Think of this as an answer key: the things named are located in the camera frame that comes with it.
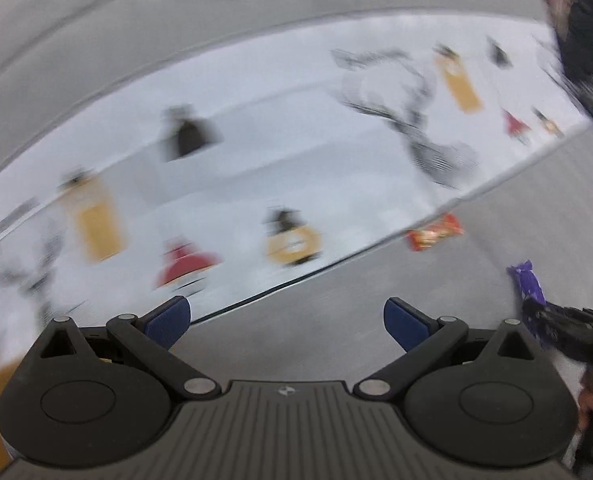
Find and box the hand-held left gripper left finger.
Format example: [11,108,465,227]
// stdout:
[29,296,222,401]

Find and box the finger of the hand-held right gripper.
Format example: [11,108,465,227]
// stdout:
[521,299,593,362]

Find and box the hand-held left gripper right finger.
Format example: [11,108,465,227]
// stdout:
[353,297,552,401]

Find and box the purple candy bar packet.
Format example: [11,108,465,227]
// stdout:
[507,259,552,350]

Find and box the small red snack packet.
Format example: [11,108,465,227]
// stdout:
[407,212,466,253]

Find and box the grey printed bed sheet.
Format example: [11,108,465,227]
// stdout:
[0,0,593,461]

